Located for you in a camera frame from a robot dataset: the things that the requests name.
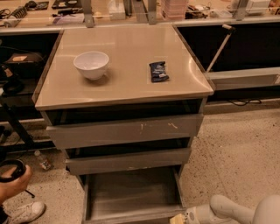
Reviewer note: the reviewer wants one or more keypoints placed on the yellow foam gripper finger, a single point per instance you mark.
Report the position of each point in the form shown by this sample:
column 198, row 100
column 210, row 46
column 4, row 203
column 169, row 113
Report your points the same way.
column 178, row 219

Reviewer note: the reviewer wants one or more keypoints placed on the black round controller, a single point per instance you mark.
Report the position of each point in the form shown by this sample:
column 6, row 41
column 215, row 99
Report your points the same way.
column 12, row 169

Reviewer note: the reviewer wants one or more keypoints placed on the grey drawer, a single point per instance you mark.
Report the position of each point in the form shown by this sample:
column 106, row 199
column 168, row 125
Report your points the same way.
column 128, row 162
column 147, row 196
column 124, row 131

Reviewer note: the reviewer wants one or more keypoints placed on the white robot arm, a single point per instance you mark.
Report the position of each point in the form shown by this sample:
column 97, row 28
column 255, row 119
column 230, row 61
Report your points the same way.
column 222, row 210

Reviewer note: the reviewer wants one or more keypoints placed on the white sneaker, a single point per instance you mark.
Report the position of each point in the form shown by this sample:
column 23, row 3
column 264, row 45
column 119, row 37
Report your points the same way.
column 23, row 214

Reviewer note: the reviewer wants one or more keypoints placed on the dark blue snack packet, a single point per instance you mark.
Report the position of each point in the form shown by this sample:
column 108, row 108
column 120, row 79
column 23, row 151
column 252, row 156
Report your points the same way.
column 157, row 72

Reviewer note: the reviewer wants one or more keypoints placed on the white box on bench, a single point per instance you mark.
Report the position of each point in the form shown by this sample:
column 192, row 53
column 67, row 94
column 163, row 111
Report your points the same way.
column 257, row 6

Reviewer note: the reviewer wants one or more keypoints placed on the grey middle drawer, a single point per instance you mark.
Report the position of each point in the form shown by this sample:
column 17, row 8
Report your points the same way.
column 128, row 162

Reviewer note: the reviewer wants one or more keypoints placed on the pink plastic container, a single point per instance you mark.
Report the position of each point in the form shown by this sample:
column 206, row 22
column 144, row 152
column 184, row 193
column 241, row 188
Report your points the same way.
column 173, row 9

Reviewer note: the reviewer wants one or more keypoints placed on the plastic water bottle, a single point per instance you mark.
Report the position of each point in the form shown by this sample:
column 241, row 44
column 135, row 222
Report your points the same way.
column 43, row 160

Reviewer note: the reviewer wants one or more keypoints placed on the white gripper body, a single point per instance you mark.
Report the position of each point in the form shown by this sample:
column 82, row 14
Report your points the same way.
column 194, row 216

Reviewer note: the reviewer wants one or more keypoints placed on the person's hand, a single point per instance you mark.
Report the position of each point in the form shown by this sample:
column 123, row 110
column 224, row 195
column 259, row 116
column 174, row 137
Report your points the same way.
column 15, row 187

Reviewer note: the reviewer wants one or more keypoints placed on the grey top drawer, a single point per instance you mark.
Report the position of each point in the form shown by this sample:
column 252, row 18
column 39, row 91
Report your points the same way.
column 124, row 131

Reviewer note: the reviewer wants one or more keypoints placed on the black bag with label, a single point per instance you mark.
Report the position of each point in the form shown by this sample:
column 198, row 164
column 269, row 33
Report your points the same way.
column 27, row 62

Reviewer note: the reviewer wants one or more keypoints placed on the grey bottom drawer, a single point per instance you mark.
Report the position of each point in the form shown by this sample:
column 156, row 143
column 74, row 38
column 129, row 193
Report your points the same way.
column 147, row 196

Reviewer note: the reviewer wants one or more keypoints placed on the grey drawer cabinet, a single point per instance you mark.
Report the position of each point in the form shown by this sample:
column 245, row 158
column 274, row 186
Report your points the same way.
column 125, row 91

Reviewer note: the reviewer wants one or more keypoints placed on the white ceramic bowl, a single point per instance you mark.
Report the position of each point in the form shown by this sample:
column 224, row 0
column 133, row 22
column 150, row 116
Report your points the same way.
column 92, row 65

